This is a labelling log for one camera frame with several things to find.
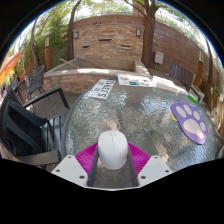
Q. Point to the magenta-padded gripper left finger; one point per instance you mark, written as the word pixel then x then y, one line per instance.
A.
pixel 68 170

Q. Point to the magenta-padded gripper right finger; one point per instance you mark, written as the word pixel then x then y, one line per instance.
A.
pixel 154 170

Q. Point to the white computer mouse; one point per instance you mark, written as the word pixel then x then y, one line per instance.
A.
pixel 112 150

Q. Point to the purple paw-shaped mouse pad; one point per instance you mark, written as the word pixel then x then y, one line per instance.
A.
pixel 191 125

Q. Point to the yellow paper note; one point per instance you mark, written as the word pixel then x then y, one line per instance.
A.
pixel 173 116

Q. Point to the black metal patio armchair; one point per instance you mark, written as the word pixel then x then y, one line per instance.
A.
pixel 20 133

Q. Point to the small white printed box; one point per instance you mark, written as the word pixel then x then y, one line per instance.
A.
pixel 182 91

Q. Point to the black-lettered white sign sheet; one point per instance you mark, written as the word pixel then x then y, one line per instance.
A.
pixel 100 89

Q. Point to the large white flat box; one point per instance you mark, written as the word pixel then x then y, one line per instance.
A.
pixel 165 83

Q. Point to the black mesh-back patio chair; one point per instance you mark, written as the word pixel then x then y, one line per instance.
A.
pixel 35 80

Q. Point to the black slatted patio chair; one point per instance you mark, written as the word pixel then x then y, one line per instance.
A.
pixel 181 74

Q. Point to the thick brown tree trunk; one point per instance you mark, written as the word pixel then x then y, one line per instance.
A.
pixel 147 40

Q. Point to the grey wall utility box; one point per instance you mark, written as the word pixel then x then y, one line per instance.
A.
pixel 159 58

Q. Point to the wooden garden lamp post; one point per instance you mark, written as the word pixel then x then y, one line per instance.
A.
pixel 48 53
pixel 201 66

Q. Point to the black wall lamp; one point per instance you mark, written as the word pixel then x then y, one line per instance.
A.
pixel 76 35
pixel 138 32

